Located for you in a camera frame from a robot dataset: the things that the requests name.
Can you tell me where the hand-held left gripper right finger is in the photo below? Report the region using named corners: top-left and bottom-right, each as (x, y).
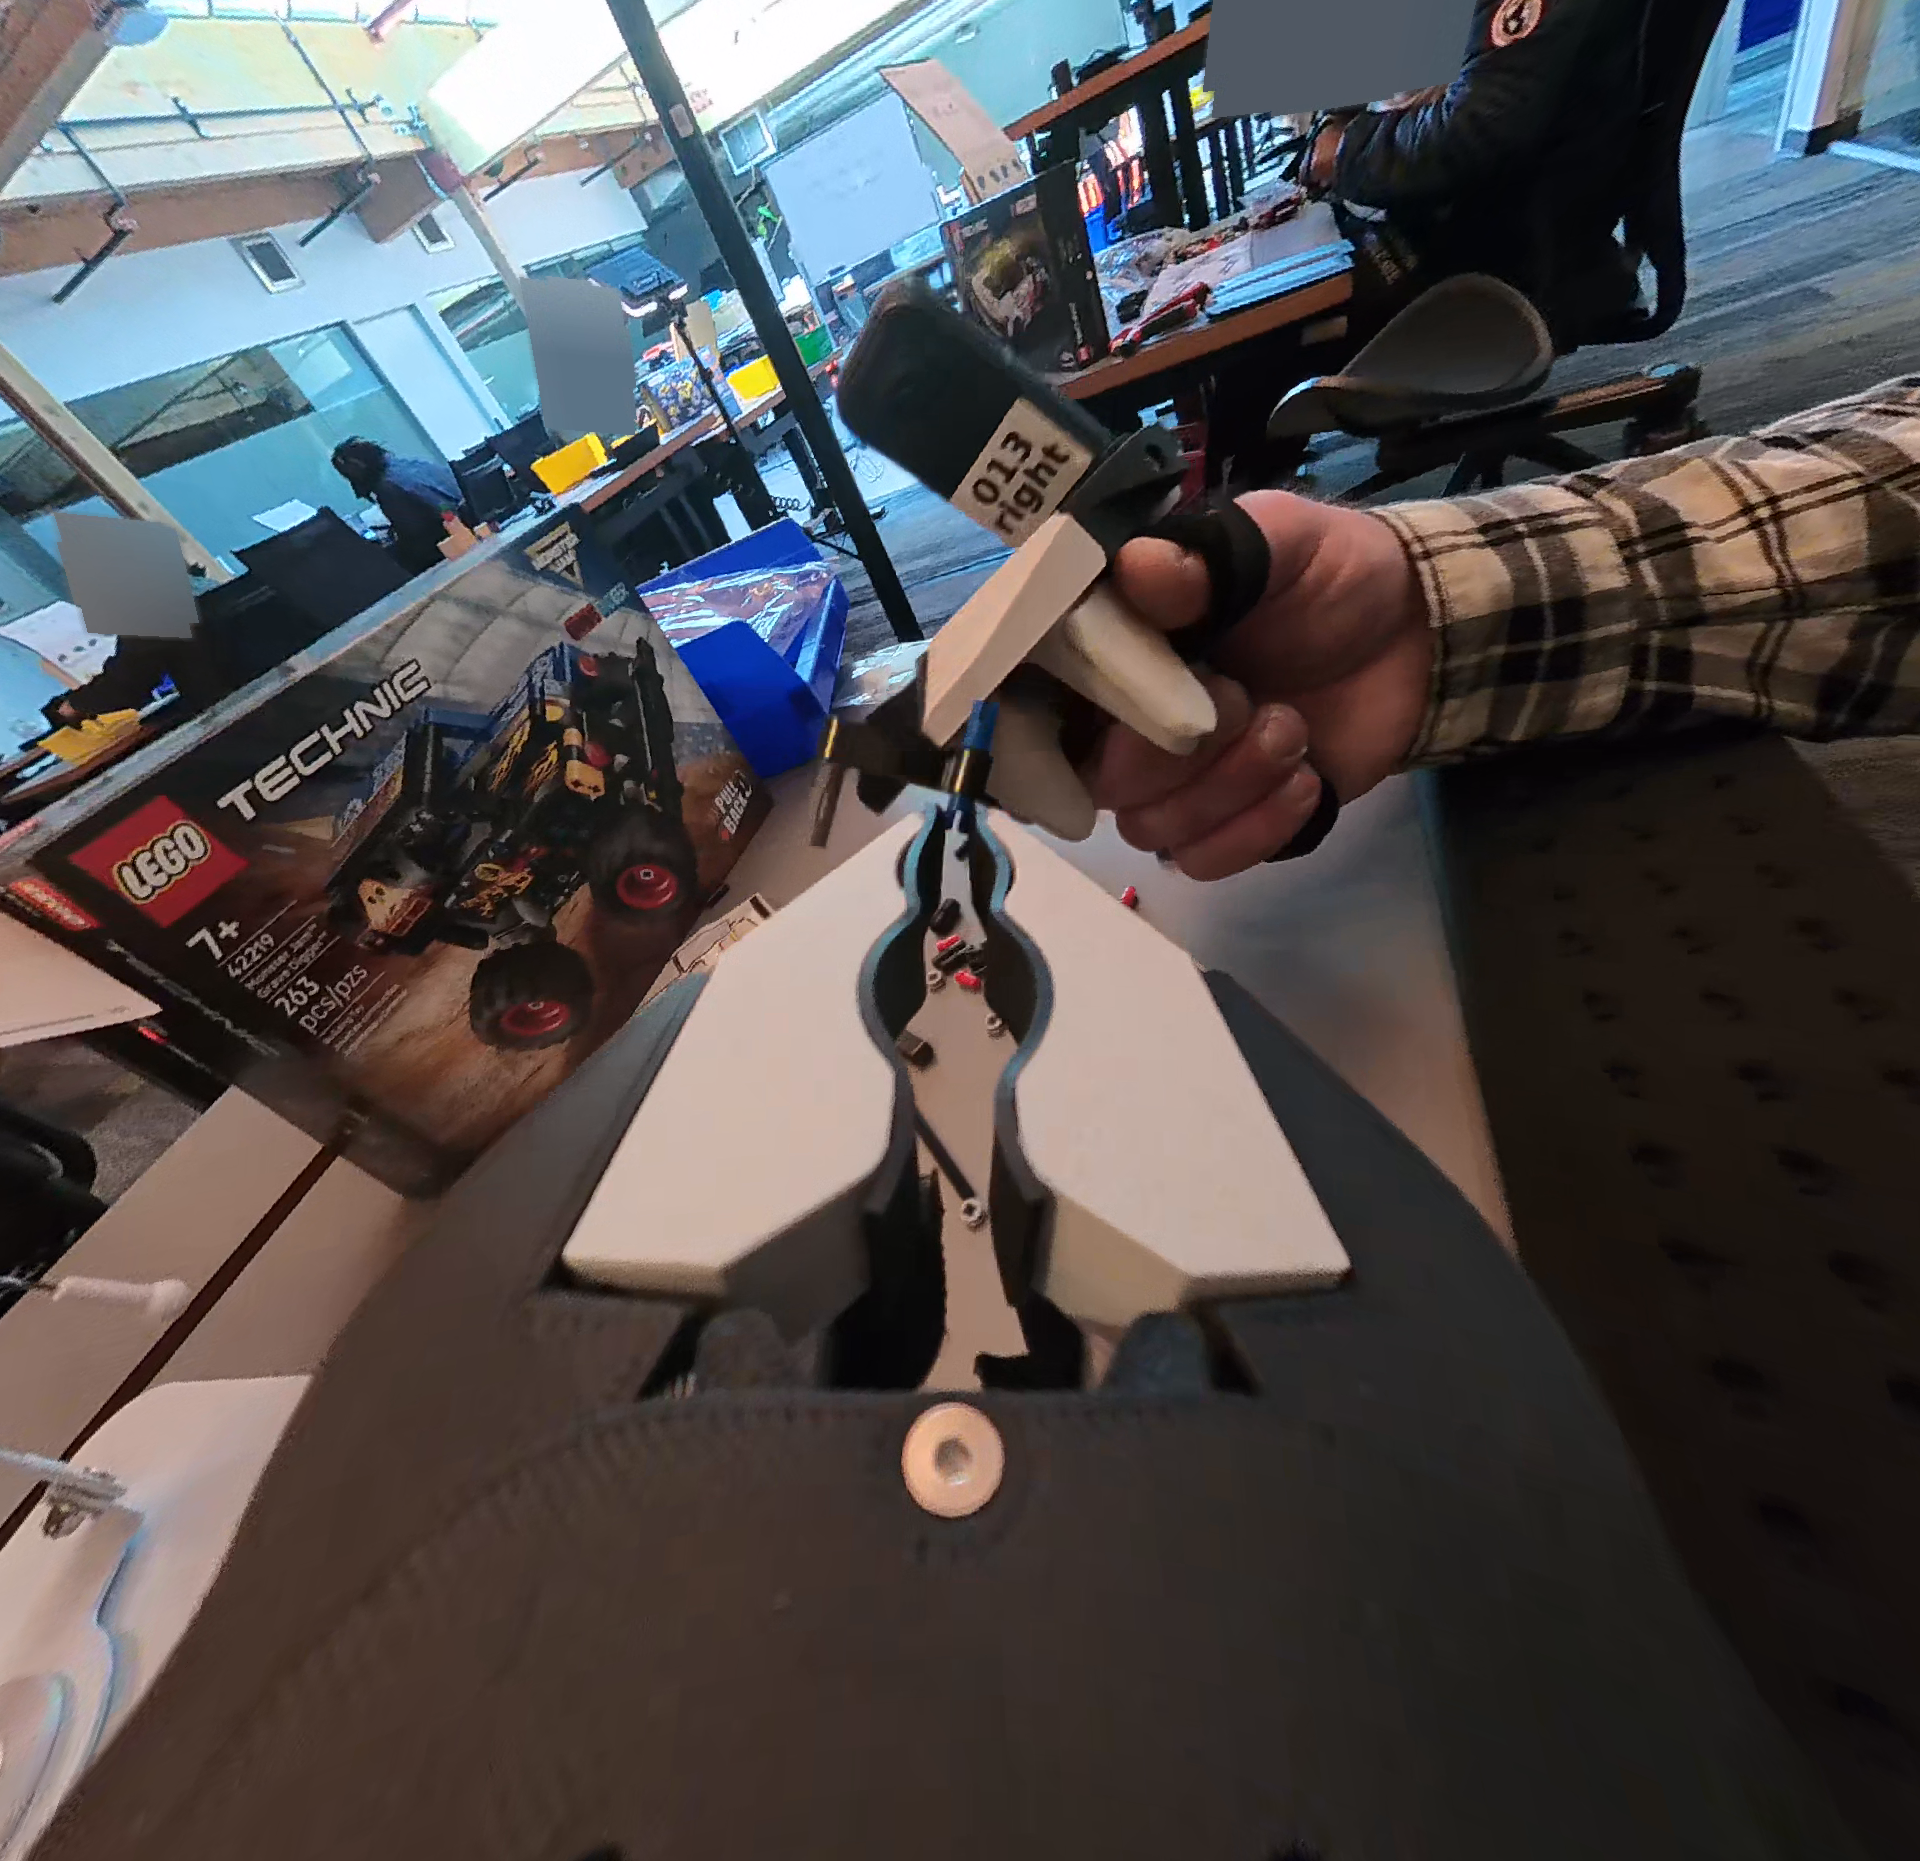
top-left (972, 814), bottom-right (1357, 1390)

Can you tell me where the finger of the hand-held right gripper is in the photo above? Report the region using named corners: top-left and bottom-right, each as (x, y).
top-left (983, 696), bottom-right (1099, 842)
top-left (919, 518), bottom-right (1115, 748)

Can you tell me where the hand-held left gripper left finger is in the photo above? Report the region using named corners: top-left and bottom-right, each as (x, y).
top-left (559, 814), bottom-right (949, 1390)

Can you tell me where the person's right forearm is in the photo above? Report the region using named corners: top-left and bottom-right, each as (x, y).
top-left (1371, 375), bottom-right (1920, 770)

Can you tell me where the wooden office desk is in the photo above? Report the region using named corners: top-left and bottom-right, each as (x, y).
top-left (1003, 16), bottom-right (1364, 410)

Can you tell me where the person's right hand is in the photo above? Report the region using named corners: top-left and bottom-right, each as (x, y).
top-left (1094, 489), bottom-right (1439, 885)

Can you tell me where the dark printed toy box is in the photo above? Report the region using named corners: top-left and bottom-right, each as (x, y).
top-left (941, 164), bottom-right (1115, 381)

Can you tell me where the sticker sheet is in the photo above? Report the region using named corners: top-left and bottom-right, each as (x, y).
top-left (673, 893), bottom-right (776, 980)

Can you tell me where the black pole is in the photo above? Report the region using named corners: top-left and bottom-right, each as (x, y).
top-left (578, 0), bottom-right (927, 644)

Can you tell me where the blue container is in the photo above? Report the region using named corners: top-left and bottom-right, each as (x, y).
top-left (638, 518), bottom-right (851, 779)

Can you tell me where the black office chair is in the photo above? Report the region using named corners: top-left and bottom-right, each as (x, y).
top-left (1264, 273), bottom-right (1709, 508)

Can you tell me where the white base board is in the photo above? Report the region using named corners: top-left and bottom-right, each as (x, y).
top-left (0, 1371), bottom-right (321, 1861)

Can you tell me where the clear acrylic stand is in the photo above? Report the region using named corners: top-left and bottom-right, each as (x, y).
top-left (0, 1445), bottom-right (146, 1818)

